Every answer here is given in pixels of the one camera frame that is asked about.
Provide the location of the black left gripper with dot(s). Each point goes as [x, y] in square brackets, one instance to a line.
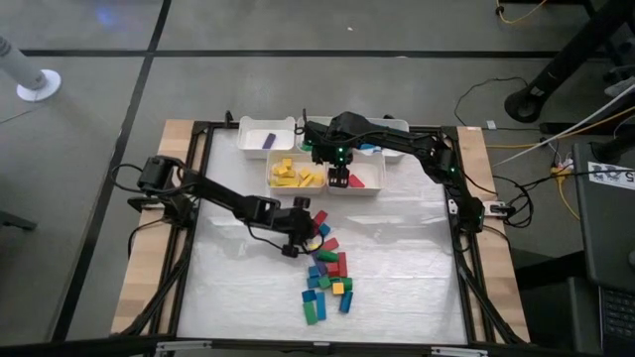
[295, 225]

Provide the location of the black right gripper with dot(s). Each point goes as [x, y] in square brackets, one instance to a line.
[337, 139]

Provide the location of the blue wooden arch block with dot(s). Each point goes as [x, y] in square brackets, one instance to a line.
[367, 147]

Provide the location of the green wooden cube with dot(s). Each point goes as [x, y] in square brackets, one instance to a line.
[324, 281]
[306, 147]
[347, 284]

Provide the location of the yellow wooden cube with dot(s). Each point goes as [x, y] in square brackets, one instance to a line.
[287, 162]
[338, 288]

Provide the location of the long purple wooden block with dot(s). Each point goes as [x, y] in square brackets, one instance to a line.
[268, 141]

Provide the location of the long blue wooden block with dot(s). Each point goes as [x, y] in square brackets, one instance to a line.
[346, 301]
[312, 282]
[321, 305]

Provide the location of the long green wooden block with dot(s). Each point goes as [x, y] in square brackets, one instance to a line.
[309, 313]

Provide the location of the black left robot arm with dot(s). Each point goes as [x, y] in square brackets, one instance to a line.
[213, 191]

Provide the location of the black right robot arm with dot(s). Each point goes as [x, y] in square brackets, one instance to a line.
[421, 144]

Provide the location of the white plastic bin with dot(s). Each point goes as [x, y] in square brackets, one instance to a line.
[253, 141]
[372, 173]
[397, 156]
[317, 161]
[299, 139]

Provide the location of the red wooden cube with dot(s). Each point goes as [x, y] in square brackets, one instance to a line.
[333, 269]

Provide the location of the long red wooden block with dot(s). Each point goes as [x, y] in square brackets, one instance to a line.
[342, 264]

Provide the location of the white table mat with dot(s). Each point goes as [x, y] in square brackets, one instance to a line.
[238, 307]

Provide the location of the white mounting plate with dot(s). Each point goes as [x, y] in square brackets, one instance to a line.
[455, 206]

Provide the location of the white connector box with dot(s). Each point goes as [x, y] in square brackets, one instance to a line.
[495, 208]

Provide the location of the small white tag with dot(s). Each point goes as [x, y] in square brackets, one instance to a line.
[491, 125]

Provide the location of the black floor stand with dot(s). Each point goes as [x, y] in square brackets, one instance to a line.
[555, 69]

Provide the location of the black computer case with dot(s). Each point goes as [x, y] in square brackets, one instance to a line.
[605, 233]

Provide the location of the white printed label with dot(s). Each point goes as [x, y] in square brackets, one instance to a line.
[612, 176]

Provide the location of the grey pole white base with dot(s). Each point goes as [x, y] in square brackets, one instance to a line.
[37, 88]

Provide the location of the black keyboard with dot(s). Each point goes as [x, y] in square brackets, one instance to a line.
[617, 317]

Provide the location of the metal frame clamp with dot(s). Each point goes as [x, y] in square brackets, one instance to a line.
[228, 118]

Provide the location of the black aluminium table frame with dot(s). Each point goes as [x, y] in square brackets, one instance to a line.
[218, 125]

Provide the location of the black camera rig crossbar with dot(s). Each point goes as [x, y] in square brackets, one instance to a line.
[99, 347]

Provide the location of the black floor bracket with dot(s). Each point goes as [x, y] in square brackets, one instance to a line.
[17, 221]

